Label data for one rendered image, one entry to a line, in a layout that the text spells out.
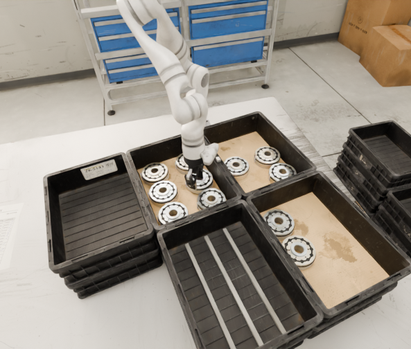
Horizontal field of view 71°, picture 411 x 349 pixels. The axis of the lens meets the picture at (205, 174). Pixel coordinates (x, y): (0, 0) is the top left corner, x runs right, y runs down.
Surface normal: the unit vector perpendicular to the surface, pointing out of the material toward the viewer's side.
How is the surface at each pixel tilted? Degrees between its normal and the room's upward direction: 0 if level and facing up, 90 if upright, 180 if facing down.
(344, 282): 0
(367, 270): 0
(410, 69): 90
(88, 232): 0
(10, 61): 90
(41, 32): 90
